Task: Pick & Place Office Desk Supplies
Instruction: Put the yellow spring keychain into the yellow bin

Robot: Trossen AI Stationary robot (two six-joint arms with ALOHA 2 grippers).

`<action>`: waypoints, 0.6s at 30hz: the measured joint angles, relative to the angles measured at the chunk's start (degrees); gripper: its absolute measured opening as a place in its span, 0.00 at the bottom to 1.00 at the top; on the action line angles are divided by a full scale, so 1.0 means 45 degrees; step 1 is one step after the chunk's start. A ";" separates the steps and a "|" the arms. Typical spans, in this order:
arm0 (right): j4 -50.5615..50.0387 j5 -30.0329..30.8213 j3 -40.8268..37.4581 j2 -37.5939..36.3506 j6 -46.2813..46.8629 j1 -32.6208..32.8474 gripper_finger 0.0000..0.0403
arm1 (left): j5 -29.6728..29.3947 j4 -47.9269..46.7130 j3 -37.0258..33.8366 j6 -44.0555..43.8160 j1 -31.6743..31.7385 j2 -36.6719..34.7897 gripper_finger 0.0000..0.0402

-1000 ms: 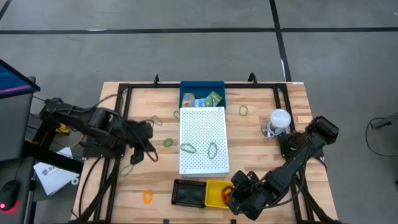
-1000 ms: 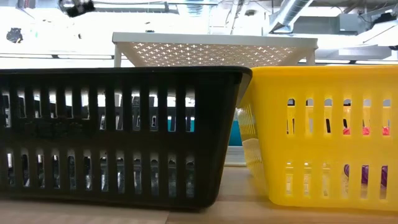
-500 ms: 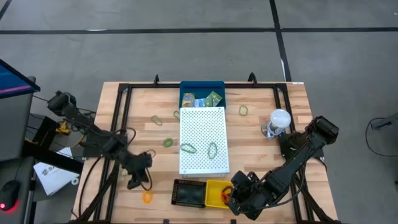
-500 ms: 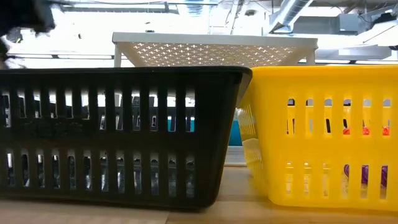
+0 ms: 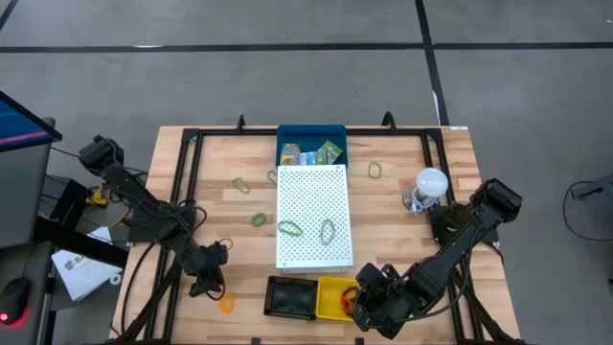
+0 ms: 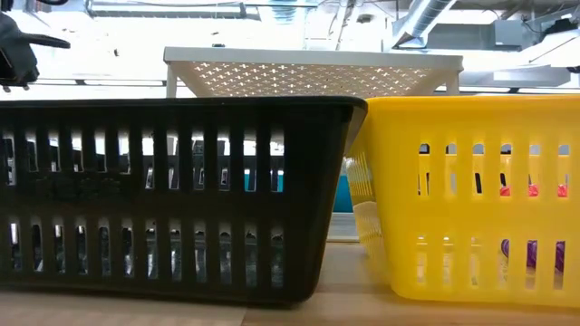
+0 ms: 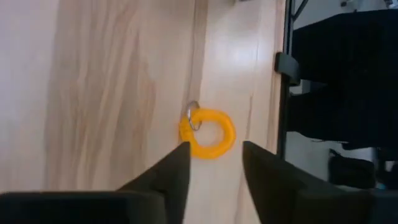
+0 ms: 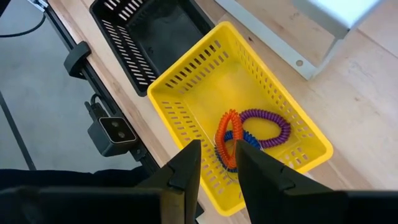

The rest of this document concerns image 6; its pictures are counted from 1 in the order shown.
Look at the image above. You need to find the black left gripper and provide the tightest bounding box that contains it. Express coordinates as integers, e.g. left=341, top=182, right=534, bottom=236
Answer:
left=0, top=12, right=72, bottom=91

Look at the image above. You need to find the black slotted plastic basket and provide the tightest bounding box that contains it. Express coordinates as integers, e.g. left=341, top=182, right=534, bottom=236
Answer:
left=0, top=95, right=369, bottom=304

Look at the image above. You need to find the blue plastic bin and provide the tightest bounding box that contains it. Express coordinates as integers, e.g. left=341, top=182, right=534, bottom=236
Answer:
left=244, top=169, right=355, bottom=214

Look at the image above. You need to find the yellow slotted plastic basket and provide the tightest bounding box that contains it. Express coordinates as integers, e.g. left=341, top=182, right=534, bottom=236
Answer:
left=346, top=94, right=580, bottom=310

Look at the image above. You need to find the red-orange rubber band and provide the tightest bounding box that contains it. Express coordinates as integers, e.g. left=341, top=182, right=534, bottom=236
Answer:
left=499, top=183, right=569, bottom=198

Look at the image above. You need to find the purple rubber band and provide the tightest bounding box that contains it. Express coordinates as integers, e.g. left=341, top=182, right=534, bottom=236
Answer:
left=500, top=238, right=566, bottom=273

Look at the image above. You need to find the white perforated metal riser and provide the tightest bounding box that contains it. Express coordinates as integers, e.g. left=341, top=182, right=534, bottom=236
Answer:
left=162, top=46, right=465, bottom=99

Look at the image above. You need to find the grey ceiling air unit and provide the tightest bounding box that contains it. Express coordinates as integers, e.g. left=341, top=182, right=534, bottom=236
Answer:
left=425, top=20, right=529, bottom=52

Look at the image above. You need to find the black metal table frame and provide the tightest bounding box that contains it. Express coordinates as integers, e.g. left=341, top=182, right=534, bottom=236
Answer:
left=34, top=77, right=580, bottom=95

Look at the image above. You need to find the silver ventilation duct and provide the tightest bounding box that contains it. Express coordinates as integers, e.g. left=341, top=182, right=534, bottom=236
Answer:
left=390, top=0, right=459, bottom=49

